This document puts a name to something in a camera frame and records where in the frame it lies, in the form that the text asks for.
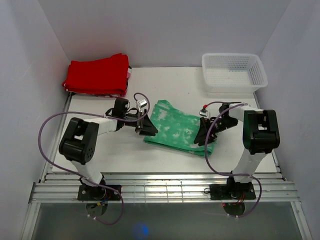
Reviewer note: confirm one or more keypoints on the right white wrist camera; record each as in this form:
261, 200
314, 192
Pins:
204, 112

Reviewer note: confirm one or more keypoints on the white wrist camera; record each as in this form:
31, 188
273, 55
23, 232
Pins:
141, 103
204, 112

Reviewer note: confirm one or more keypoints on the white plastic basket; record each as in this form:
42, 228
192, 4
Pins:
234, 73

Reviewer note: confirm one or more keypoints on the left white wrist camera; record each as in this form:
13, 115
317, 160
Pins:
141, 103

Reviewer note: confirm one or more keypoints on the folded red trousers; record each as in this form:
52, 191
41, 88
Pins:
88, 68

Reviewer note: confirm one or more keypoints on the green tie-dye trousers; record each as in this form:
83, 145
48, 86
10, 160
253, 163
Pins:
176, 129

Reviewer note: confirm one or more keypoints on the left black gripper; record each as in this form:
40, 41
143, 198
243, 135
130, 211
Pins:
149, 129

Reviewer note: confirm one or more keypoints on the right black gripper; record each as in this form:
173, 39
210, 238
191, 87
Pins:
204, 123

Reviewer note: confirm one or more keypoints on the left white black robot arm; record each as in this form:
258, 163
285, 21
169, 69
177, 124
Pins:
79, 140

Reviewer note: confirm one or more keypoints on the aluminium frame rail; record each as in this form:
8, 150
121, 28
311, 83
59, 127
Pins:
165, 195

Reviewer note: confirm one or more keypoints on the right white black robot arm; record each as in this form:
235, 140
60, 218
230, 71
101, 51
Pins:
260, 135

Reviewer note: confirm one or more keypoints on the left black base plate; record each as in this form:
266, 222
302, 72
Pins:
112, 192

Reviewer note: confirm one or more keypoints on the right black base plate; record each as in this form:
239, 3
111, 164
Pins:
244, 191

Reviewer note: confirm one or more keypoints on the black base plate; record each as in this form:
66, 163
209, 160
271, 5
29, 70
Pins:
112, 192
244, 191

